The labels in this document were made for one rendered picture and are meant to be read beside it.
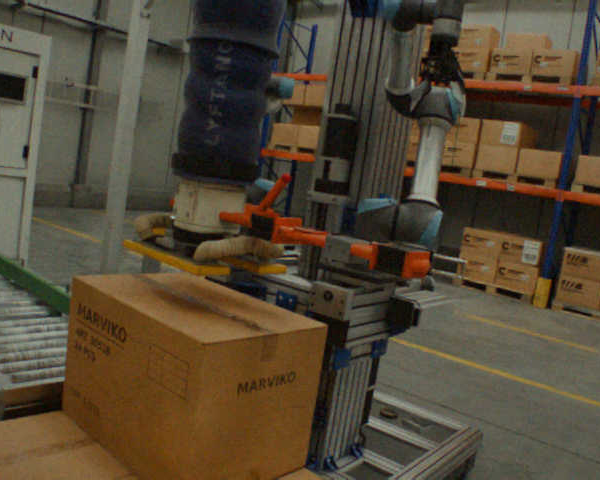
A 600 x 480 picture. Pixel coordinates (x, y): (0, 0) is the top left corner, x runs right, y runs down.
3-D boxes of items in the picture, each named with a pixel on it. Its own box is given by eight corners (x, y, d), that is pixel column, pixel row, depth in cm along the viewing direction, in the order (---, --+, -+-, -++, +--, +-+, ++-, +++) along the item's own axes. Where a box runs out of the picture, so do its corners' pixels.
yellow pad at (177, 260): (121, 246, 155) (123, 227, 154) (153, 246, 162) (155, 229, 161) (195, 276, 132) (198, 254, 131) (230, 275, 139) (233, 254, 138)
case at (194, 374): (61, 409, 164) (72, 275, 160) (173, 388, 194) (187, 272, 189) (184, 514, 125) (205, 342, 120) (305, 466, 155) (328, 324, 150)
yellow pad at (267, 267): (180, 247, 168) (182, 229, 168) (207, 247, 176) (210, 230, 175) (258, 274, 146) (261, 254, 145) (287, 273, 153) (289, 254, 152)
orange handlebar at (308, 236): (144, 202, 168) (146, 189, 168) (225, 207, 190) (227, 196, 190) (417, 277, 106) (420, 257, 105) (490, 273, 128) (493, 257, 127)
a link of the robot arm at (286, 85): (280, 121, 242) (291, 104, 194) (253, 117, 241) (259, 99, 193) (284, 94, 242) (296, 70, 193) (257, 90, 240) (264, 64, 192)
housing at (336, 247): (321, 256, 121) (324, 234, 121) (342, 256, 126) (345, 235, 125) (347, 263, 116) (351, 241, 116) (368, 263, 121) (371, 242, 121)
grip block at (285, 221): (245, 236, 135) (249, 211, 134) (276, 237, 142) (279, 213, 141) (270, 243, 129) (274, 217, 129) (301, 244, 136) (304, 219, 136)
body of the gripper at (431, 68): (416, 79, 150) (423, 33, 149) (431, 86, 157) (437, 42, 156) (443, 80, 146) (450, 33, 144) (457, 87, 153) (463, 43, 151)
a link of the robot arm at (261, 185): (274, 217, 214) (280, 180, 212) (237, 212, 212) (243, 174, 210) (272, 214, 226) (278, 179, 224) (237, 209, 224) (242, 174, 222)
